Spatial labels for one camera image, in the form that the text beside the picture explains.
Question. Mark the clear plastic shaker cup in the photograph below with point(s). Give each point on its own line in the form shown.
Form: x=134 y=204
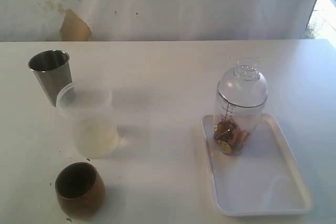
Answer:
x=247 y=118

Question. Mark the clear dome shaker lid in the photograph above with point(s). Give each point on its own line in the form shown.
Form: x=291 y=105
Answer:
x=244 y=85

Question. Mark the stainless steel cup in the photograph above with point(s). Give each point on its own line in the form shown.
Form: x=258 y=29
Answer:
x=52 y=70

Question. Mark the brown wooden cup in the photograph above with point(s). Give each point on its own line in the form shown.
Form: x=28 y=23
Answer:
x=80 y=190

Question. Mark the translucent plastic cup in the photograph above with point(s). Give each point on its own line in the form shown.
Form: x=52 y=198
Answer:
x=88 y=108

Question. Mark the white rectangular tray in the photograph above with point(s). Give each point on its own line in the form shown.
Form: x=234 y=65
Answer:
x=264 y=180

